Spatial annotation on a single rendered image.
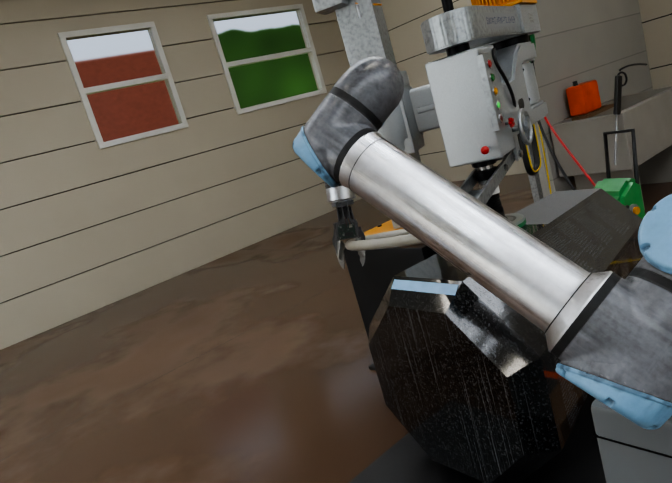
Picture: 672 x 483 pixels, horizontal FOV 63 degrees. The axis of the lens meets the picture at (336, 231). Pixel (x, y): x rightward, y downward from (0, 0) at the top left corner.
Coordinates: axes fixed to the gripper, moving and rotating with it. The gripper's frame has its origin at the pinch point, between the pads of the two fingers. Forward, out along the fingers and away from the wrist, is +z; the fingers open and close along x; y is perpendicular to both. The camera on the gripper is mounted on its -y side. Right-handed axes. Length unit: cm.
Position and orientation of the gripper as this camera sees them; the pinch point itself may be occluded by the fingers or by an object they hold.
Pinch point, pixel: (352, 263)
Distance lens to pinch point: 175.9
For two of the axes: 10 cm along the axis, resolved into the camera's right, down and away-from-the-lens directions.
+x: 9.8, -1.6, -1.0
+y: -1.0, 0.4, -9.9
